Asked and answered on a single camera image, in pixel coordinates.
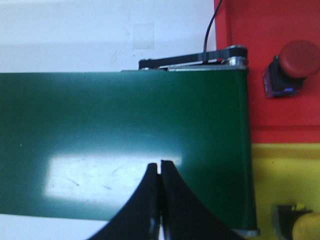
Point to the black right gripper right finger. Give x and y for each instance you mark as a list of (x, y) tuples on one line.
[(185, 216)]

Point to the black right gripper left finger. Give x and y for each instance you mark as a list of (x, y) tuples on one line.
[(139, 218)]

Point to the yellow mushroom push button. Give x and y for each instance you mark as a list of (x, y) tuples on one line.
[(295, 222)]

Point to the red mushroom push button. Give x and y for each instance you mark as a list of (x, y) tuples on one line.
[(286, 74)]

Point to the green conveyor belt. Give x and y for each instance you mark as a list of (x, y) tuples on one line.
[(77, 144)]

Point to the yellow plastic tray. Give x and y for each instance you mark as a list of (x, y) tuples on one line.
[(284, 174)]

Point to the black drive belt pulley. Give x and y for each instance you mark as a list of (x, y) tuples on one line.
[(221, 54)]

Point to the red plastic tray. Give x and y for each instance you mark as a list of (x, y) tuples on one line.
[(264, 27)]

